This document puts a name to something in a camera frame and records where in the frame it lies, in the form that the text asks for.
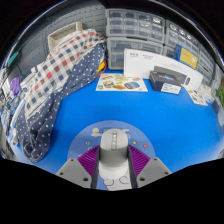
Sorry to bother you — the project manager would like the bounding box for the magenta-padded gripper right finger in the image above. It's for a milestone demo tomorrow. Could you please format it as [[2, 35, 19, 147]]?
[[127, 144, 173, 189]]

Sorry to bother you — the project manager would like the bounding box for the navy polka-dot cloth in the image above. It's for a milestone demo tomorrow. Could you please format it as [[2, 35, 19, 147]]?
[[15, 42, 108, 164]]

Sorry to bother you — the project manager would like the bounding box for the yellow sign card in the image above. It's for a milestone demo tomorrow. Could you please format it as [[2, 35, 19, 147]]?
[[174, 44, 199, 70]]

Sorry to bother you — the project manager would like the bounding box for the round light blue mouse pad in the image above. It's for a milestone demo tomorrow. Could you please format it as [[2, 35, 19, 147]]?
[[66, 119, 157, 192]]

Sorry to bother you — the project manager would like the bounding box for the small yellow object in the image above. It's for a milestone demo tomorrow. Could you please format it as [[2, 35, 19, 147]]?
[[96, 59, 108, 76]]

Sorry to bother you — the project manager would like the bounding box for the clear drawer cabinet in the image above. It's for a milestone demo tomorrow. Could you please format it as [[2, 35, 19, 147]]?
[[163, 19, 214, 79], [105, 8, 167, 71]]

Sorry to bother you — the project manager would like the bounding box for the small purple object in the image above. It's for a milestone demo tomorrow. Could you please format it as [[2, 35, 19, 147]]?
[[9, 77, 23, 98]]

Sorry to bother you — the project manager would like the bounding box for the food sticker sheet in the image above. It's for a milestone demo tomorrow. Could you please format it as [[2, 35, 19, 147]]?
[[95, 73, 149, 93]]

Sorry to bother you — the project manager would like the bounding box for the red blue checkered cloth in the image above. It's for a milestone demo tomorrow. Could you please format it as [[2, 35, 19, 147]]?
[[24, 29, 107, 118]]

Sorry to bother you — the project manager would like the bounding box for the small black box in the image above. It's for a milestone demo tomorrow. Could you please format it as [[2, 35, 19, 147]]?
[[148, 70, 183, 95]]

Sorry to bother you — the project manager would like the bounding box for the white woven basket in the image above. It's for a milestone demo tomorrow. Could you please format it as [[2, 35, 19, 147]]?
[[47, 21, 84, 53]]

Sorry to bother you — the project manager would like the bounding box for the white computer mouse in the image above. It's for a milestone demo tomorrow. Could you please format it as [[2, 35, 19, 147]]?
[[98, 129, 130, 183]]

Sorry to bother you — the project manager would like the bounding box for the cartoon sticker sheet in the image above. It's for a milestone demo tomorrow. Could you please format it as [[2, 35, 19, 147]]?
[[186, 88, 209, 107]]

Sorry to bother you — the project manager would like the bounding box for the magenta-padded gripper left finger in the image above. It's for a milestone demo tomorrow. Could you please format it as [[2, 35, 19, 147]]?
[[55, 145, 101, 190]]

